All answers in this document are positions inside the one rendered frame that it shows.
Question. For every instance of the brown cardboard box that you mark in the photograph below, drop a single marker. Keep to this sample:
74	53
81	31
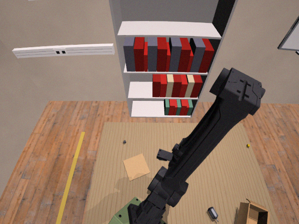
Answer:
254	213

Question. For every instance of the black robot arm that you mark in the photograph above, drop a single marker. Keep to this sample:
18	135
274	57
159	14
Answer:
237	95

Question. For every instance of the tan mat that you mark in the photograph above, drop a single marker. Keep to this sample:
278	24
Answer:
136	167

